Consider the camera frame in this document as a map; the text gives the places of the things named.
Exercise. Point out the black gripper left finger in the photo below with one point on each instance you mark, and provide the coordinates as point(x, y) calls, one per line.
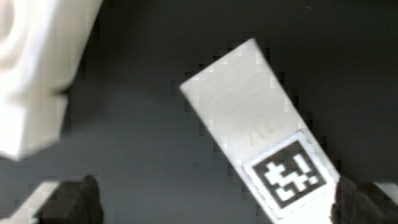
point(62, 203)

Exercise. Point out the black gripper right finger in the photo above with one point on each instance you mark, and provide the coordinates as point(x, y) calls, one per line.
point(364, 203)

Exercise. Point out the white desk top panel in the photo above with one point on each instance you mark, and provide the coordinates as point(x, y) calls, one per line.
point(44, 29)

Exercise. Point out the white desk leg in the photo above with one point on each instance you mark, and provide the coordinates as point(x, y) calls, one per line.
point(263, 137)

